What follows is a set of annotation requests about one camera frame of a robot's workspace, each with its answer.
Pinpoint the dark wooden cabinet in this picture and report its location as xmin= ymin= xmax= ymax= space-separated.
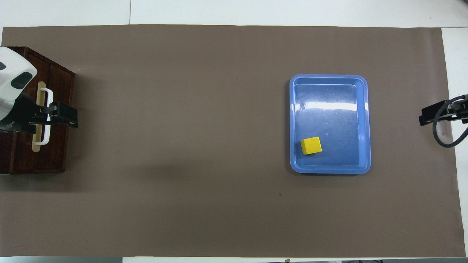
xmin=0 ymin=46 xmax=75 ymax=175

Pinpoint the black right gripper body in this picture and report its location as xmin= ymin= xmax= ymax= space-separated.
xmin=449 ymin=95 xmax=468 ymax=124

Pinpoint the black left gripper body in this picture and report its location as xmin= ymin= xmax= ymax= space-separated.
xmin=0 ymin=91 xmax=50 ymax=132

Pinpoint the brown table mat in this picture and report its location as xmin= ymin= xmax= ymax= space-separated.
xmin=0 ymin=24 xmax=467 ymax=258

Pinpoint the blue plastic tray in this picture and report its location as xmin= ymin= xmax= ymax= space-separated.
xmin=289 ymin=74 xmax=372 ymax=175

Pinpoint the yellow block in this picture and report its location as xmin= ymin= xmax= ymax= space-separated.
xmin=300 ymin=136 xmax=323 ymax=155

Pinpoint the white drawer handle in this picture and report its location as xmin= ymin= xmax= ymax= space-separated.
xmin=34 ymin=88 xmax=54 ymax=146

